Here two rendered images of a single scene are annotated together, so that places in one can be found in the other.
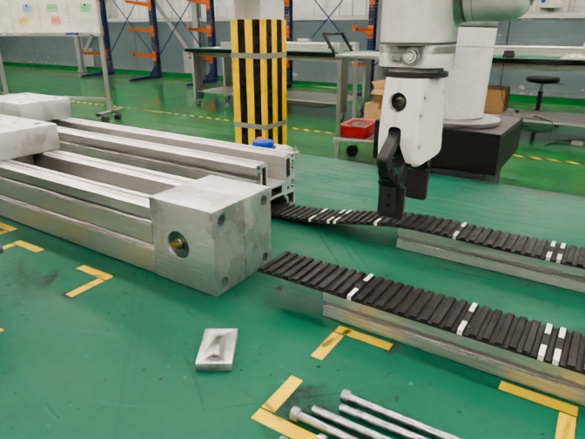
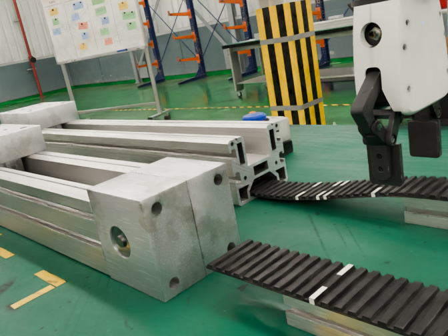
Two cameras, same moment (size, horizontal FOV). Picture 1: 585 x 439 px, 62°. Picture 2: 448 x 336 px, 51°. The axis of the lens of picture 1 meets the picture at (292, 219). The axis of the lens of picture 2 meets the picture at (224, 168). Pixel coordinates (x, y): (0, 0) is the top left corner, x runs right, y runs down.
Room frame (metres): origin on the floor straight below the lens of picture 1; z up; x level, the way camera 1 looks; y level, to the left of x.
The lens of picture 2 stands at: (0.11, -0.08, 0.99)
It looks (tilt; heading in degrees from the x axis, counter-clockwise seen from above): 16 degrees down; 15
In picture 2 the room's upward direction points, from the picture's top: 11 degrees counter-clockwise
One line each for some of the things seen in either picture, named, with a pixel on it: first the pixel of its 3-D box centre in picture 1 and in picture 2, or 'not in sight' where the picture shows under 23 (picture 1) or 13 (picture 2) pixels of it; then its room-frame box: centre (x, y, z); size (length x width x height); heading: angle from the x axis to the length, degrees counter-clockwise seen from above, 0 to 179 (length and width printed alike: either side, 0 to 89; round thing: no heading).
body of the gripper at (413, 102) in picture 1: (411, 112); (398, 47); (0.59, -0.14, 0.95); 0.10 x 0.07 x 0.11; 147
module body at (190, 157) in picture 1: (104, 151); (102, 147); (0.91, 0.36, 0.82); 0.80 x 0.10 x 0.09; 57
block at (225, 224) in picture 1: (220, 227); (176, 217); (0.52, 0.08, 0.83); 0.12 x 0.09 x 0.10; 147
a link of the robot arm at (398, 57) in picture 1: (415, 57); not in sight; (0.58, -0.14, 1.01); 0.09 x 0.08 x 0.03; 147
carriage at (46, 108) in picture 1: (26, 113); (40, 121); (1.05, 0.57, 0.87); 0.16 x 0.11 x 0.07; 57
